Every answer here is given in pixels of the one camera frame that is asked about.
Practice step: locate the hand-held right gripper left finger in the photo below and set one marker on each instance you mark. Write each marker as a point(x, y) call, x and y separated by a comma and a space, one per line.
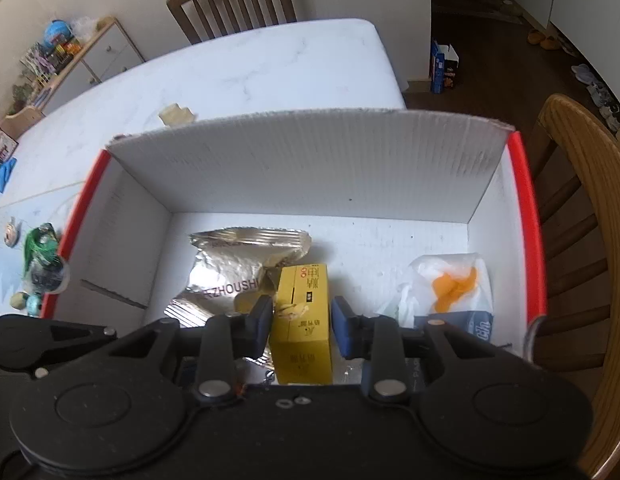
point(262, 325)

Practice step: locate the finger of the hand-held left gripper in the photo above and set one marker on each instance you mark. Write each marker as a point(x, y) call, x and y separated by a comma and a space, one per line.
point(85, 332)

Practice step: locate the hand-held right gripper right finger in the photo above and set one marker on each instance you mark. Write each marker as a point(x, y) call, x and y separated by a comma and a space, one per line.
point(342, 330)

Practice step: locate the cream green plush ball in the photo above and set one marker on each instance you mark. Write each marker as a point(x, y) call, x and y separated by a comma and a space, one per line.
point(18, 300)

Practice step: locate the turquoise toy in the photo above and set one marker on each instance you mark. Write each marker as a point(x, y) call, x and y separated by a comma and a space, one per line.
point(35, 304)

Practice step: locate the small yellow box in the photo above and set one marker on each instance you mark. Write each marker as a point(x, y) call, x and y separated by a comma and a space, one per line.
point(302, 350)

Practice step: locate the silver foil packet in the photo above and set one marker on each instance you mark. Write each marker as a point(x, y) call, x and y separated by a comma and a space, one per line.
point(225, 270)

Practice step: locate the white bag with orange pieces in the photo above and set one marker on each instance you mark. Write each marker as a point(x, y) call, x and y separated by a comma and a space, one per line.
point(439, 265)

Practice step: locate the red white cardboard box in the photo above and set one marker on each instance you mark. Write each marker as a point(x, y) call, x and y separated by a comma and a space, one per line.
point(315, 175)

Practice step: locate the blue cloth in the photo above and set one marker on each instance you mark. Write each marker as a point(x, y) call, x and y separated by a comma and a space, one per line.
point(0, 180)

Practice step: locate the small wooden crate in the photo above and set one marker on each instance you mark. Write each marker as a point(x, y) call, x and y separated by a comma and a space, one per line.
point(25, 120)

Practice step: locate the group of small toy figures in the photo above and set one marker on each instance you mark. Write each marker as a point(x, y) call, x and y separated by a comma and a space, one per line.
point(50, 57)

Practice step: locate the white wooden sideboard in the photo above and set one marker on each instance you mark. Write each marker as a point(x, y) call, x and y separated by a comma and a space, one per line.
point(105, 55)

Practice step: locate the blue snack box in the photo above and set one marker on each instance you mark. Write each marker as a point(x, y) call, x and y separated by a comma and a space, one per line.
point(442, 67)

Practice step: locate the light wooden chair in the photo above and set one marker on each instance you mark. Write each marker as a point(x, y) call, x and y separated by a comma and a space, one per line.
point(589, 170)

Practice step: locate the blue globe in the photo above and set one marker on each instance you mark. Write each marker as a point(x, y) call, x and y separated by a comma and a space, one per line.
point(57, 32)

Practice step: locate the clear plastic bag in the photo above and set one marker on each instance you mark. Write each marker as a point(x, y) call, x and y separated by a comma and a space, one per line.
point(84, 26)

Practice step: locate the white sneakers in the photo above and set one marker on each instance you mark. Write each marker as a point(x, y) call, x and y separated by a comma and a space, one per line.
point(609, 105)

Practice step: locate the orange slippers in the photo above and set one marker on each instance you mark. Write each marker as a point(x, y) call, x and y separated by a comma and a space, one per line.
point(542, 40)

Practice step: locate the pale purple slippers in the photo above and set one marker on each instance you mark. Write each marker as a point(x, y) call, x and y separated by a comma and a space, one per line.
point(584, 72)

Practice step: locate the tall white cabinet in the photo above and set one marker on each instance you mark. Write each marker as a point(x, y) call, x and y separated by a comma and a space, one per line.
point(589, 5)

